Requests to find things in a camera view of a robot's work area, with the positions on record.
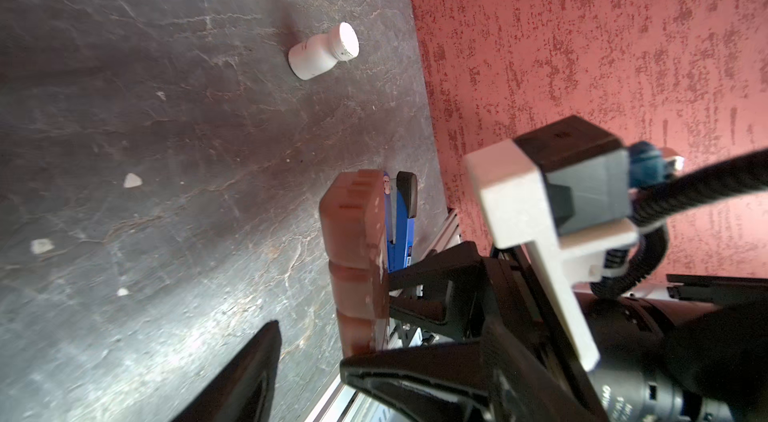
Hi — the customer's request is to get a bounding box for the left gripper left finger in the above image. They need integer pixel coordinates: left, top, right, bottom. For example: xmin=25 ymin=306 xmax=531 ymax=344
xmin=174 ymin=320 xmax=282 ymax=422

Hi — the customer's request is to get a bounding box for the small white pill bottle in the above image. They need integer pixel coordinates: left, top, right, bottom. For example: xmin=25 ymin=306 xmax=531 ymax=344
xmin=288 ymin=22 xmax=360 ymax=80

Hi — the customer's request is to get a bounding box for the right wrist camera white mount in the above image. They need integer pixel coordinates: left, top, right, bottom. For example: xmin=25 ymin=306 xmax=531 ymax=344
xmin=464 ymin=115 xmax=685 ymax=373

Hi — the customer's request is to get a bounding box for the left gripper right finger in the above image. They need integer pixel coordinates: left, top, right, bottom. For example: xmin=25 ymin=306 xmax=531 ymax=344
xmin=340 ymin=325 xmax=600 ymax=421

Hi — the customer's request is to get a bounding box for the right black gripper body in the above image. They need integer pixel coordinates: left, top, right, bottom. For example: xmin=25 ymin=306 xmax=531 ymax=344
xmin=389 ymin=242 xmax=600 ymax=362

